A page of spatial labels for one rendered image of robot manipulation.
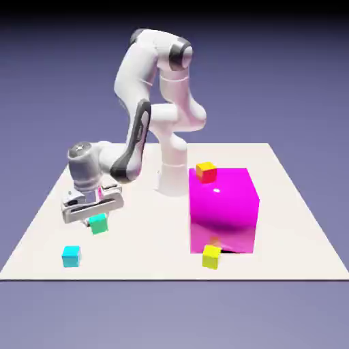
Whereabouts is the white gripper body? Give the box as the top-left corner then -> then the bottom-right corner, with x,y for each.
61,185 -> 125,225

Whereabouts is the small green cube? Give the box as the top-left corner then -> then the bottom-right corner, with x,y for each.
89,213 -> 109,236

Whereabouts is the small cyan cube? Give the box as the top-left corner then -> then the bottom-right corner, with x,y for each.
61,245 -> 82,269

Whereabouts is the small orange cube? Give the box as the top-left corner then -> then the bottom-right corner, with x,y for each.
196,162 -> 218,184

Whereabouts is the small yellow cube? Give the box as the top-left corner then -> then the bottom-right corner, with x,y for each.
202,245 -> 222,271

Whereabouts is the large magenta box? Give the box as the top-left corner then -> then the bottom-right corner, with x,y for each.
189,168 -> 260,255

